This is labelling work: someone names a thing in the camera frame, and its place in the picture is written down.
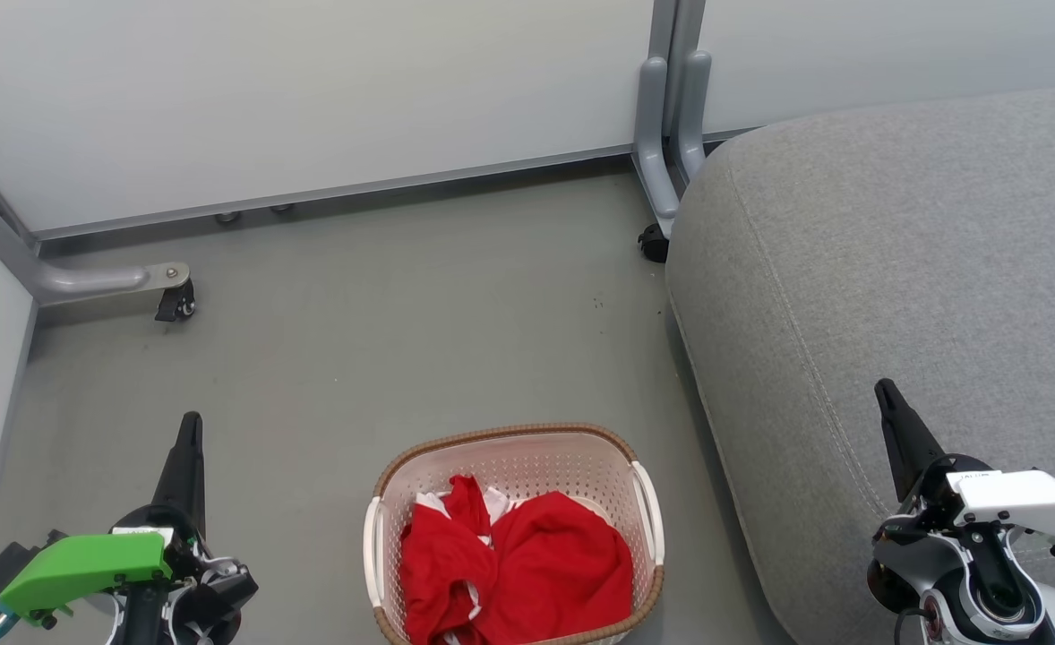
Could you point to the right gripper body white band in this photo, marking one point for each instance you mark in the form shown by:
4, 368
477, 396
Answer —
1020, 502

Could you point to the red garment with white trim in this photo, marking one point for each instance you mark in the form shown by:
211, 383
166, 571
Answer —
433, 564

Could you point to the grey partition leg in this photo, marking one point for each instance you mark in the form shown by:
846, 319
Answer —
692, 116
651, 152
71, 279

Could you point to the plain red garment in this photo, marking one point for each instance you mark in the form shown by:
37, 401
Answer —
563, 564

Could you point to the black caster wheel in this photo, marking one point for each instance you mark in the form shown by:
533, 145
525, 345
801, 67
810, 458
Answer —
175, 305
654, 244

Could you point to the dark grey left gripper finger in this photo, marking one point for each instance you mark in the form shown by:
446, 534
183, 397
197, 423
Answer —
185, 470

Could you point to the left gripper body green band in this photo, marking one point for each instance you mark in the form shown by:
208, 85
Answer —
80, 564

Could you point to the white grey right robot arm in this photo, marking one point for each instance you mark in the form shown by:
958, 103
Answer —
966, 591

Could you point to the white perforated wicker-rimmed laundry basket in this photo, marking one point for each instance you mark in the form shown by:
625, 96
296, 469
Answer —
527, 457

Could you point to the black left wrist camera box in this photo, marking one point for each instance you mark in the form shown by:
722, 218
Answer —
8, 560

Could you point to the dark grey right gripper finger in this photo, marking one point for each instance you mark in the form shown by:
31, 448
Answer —
908, 448

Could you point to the grey fabric sofa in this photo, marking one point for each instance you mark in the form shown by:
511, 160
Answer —
895, 269

